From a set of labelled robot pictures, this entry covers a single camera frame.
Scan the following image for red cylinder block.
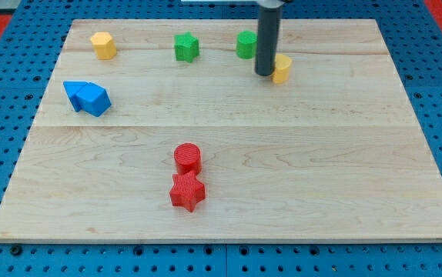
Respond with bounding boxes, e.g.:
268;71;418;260
173;142;202;175

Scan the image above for red star block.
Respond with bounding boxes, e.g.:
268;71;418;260
169;171;206;212

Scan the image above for light wooden board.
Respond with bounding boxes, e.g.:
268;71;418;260
0;19;442;244

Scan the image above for yellow cylinder block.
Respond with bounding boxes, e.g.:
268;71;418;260
271;54;293;84

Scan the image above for green star block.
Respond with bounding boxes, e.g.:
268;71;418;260
174;32;199;63

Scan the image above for green cylinder block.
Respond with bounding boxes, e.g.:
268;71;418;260
236;30;257;59

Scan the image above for blue cube block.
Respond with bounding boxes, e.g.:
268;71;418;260
76;82;112;117

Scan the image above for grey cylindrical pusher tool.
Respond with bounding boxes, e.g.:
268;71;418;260
254;0;284;76

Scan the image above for yellow hexagon block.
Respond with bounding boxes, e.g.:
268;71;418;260
89;32;117;60

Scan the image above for blue triangle block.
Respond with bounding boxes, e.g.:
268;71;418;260
63;81;88;112

